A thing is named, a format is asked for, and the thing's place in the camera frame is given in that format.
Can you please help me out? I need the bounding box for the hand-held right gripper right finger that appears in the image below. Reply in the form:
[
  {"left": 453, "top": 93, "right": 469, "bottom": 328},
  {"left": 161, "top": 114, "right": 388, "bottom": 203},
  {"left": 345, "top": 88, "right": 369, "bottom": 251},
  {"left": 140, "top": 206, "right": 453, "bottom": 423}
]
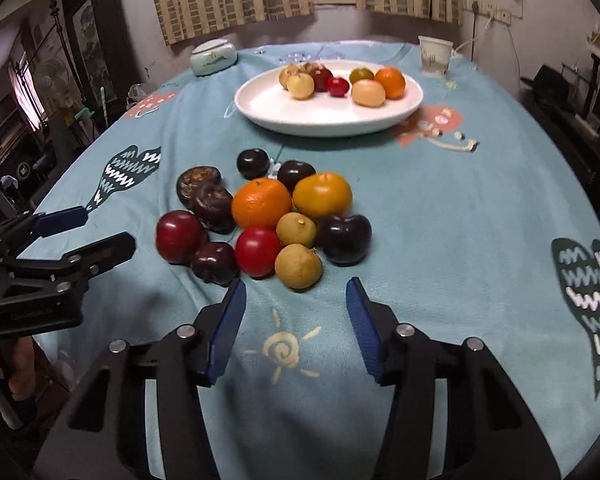
[{"left": 345, "top": 276, "right": 563, "bottom": 480}]

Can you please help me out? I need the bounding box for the wide checked curtain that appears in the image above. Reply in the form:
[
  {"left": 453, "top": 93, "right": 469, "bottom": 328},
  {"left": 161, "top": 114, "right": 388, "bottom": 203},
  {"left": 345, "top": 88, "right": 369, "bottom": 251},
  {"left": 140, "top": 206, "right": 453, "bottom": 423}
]
[{"left": 145, "top": 0, "right": 315, "bottom": 46}]

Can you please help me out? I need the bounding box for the yellow spotted pepino melon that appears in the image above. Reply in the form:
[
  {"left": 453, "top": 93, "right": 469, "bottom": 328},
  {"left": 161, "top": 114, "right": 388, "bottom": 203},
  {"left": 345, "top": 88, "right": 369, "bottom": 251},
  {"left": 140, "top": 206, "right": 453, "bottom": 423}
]
[{"left": 286, "top": 72, "right": 315, "bottom": 100}]

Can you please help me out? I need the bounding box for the person's left hand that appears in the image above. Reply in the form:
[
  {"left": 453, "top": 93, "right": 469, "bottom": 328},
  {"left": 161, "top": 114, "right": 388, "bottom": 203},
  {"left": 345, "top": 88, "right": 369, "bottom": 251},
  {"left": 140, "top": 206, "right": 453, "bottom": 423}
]
[{"left": 7, "top": 337, "right": 37, "bottom": 401}]

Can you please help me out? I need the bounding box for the shrivelled dark passion fruit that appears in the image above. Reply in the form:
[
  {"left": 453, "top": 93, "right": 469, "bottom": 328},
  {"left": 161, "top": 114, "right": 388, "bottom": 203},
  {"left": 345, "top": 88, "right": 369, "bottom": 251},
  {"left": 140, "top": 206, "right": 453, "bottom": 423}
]
[{"left": 190, "top": 182, "right": 237, "bottom": 235}]

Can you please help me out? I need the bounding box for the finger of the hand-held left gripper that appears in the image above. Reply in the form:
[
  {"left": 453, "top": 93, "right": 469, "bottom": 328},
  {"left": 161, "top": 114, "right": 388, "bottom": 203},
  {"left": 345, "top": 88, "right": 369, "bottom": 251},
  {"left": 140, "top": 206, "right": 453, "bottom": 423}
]
[
  {"left": 14, "top": 232, "right": 137, "bottom": 281},
  {"left": 0, "top": 206, "right": 89, "bottom": 261}
]

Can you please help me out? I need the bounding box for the small tan longan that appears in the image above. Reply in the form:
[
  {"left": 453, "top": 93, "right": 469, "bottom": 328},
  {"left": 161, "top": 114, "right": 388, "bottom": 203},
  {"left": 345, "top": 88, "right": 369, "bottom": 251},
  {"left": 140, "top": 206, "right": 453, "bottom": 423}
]
[
  {"left": 276, "top": 212, "right": 318, "bottom": 249},
  {"left": 274, "top": 243, "right": 324, "bottom": 290}
]

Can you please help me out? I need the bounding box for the white paper cup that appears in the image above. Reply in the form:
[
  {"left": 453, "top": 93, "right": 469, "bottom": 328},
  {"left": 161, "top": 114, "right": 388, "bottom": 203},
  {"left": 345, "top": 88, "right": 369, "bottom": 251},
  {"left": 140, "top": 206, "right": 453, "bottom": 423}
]
[{"left": 418, "top": 35, "right": 453, "bottom": 79}]

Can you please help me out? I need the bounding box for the white power cable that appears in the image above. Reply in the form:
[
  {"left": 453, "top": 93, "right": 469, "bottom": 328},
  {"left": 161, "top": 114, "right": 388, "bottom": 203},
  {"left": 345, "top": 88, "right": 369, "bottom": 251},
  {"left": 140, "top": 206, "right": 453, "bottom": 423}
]
[{"left": 450, "top": 15, "right": 493, "bottom": 56}]

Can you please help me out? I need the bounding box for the white standing fan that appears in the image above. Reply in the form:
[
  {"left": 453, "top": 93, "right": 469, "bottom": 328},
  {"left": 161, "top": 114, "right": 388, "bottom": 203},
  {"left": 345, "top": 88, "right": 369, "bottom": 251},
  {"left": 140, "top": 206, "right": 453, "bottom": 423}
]
[{"left": 35, "top": 57, "right": 71, "bottom": 111}]

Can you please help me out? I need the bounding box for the smooth pale yellow pepino melon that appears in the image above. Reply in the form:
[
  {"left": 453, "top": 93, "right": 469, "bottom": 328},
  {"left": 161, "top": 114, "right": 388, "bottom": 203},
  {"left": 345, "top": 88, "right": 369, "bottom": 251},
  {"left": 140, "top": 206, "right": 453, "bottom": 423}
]
[{"left": 351, "top": 80, "right": 386, "bottom": 108}]

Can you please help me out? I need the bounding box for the blue printed tablecloth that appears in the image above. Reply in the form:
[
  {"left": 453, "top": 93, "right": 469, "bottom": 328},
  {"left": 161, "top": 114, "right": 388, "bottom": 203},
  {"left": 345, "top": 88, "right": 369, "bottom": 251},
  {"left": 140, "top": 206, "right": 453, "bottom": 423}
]
[{"left": 27, "top": 41, "right": 600, "bottom": 480}]

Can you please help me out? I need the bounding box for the white wall socket strip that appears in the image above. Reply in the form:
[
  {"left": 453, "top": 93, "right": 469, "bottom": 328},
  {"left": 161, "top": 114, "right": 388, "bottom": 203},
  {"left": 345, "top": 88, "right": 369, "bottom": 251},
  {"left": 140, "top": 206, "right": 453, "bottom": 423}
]
[{"left": 466, "top": 0, "right": 512, "bottom": 23}]

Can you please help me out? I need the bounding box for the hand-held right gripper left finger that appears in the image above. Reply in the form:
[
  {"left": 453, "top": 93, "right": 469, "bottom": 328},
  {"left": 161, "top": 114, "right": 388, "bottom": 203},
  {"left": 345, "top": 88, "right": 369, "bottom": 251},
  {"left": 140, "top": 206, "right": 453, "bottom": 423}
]
[{"left": 32, "top": 277, "right": 247, "bottom": 480}]

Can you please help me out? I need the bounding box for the round dark passion fruit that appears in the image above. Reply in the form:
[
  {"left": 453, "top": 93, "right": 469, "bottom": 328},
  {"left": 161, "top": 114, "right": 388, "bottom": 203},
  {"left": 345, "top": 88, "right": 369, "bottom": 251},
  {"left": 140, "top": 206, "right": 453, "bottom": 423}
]
[{"left": 176, "top": 166, "right": 223, "bottom": 211}]

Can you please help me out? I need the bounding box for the white lidded ceramic jar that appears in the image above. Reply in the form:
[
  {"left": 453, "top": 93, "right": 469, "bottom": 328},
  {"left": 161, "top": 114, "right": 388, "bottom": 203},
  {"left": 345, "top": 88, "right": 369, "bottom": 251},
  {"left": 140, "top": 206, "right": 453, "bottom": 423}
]
[{"left": 189, "top": 40, "right": 238, "bottom": 77}]

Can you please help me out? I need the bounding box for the dark framed painting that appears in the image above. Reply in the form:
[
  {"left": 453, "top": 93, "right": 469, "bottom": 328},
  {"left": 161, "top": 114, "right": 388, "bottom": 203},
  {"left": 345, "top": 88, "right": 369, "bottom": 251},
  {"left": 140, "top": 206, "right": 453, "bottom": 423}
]
[{"left": 60, "top": 0, "right": 131, "bottom": 126}]

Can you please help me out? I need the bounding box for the clear plastic bag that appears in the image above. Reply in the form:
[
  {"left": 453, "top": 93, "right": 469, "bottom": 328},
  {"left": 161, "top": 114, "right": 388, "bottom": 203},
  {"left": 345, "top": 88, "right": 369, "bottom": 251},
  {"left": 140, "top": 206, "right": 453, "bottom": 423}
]
[{"left": 126, "top": 83, "right": 148, "bottom": 111}]

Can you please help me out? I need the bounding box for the orange mandarin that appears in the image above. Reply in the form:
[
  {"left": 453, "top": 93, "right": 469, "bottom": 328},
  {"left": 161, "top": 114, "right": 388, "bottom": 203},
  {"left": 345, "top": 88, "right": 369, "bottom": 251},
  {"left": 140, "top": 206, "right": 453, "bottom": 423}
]
[
  {"left": 374, "top": 67, "right": 406, "bottom": 100},
  {"left": 231, "top": 177, "right": 293, "bottom": 231}
]

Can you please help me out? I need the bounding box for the large red plum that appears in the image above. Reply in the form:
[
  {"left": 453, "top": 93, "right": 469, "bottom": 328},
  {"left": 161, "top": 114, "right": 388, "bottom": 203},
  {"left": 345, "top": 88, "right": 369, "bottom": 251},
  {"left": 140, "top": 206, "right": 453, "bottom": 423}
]
[
  {"left": 310, "top": 67, "right": 335, "bottom": 93},
  {"left": 155, "top": 210, "right": 209, "bottom": 265}
]

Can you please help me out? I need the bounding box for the white oval plate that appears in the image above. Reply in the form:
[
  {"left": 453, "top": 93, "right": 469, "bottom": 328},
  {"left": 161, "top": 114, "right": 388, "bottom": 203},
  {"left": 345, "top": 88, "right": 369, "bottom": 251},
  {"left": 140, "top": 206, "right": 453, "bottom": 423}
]
[{"left": 234, "top": 58, "right": 424, "bottom": 137}]

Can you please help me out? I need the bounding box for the black computer desk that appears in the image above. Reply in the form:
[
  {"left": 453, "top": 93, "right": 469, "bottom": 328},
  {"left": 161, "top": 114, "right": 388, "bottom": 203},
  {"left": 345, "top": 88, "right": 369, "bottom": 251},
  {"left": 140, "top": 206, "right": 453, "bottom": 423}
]
[{"left": 520, "top": 75, "right": 600, "bottom": 211}]

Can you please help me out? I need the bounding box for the orange-yellow persimmon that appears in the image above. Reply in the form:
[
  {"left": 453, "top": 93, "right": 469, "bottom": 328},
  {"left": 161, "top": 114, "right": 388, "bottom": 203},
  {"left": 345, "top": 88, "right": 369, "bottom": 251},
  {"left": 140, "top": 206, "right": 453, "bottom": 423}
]
[{"left": 292, "top": 172, "right": 354, "bottom": 221}]

